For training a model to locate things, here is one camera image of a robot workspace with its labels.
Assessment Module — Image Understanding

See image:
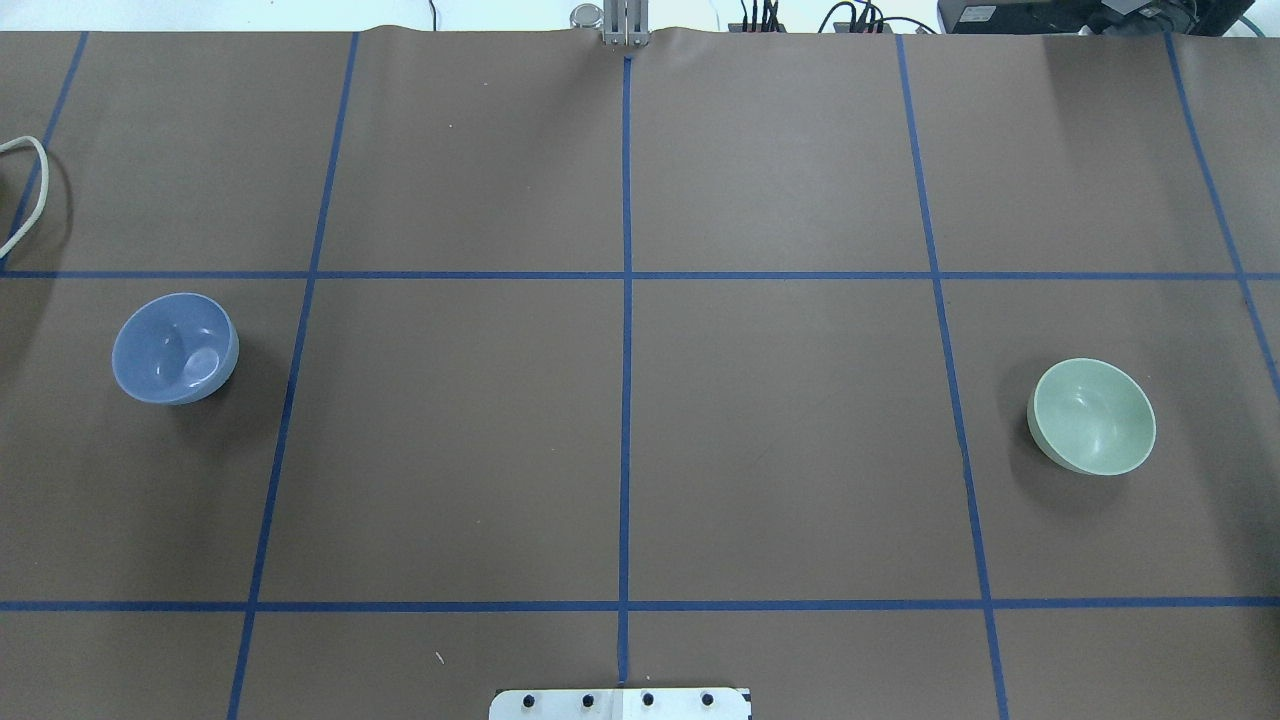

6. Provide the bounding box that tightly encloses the white toaster power cord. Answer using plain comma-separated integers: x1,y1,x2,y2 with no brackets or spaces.
0,136,50,260

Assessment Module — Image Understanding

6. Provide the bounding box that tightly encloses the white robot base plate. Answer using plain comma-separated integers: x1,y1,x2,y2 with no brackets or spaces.
488,687,753,719

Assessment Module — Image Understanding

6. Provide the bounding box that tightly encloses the green bowl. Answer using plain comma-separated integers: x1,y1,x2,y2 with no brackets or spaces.
1027,357,1158,477

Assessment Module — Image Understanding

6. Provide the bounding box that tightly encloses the black device top right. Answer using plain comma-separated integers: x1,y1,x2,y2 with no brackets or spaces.
936,1,1254,37

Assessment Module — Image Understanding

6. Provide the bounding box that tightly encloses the blue bowl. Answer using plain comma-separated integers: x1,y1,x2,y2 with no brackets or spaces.
111,292,241,406

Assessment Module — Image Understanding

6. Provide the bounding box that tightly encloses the aluminium frame post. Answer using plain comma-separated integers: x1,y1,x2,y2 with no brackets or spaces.
600,0,652,47

